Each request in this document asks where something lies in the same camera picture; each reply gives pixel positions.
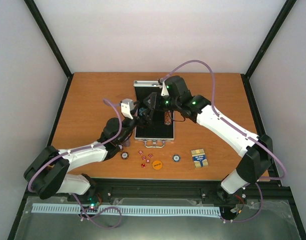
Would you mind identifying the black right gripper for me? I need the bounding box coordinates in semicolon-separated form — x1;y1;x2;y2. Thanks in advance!
144;93;179;113

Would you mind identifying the aluminium poker case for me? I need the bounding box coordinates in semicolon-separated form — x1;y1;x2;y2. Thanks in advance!
133;80;175;148

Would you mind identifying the red poker chip stack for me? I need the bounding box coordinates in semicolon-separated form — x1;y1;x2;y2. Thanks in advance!
164;112;172;126

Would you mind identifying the blue poker chip stack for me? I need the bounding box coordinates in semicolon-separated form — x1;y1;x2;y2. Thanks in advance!
172;154;181;162
139;107;146;116

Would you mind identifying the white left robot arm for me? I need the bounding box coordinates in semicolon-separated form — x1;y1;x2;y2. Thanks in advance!
24;116;152;202

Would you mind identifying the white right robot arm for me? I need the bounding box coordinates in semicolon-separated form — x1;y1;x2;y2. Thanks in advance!
143;75;273;195

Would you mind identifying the purple poker chip stack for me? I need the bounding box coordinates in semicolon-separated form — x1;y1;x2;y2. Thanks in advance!
124;140;131;147

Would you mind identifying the black poker chip stack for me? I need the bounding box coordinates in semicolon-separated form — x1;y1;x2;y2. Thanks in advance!
121;151;129;160

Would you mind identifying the orange dealer button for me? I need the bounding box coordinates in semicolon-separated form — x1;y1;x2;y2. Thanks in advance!
152;160;163;170

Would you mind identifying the blue playing card box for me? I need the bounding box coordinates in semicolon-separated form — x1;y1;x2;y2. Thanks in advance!
191;148;208;168

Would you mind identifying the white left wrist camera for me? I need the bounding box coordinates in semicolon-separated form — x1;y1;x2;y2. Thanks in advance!
121;98;134;120

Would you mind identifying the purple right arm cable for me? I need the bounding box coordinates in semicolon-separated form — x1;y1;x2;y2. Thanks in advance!
158;59;287;224

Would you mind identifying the light blue cable duct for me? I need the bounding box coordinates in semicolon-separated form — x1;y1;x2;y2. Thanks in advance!
31;203;221;218

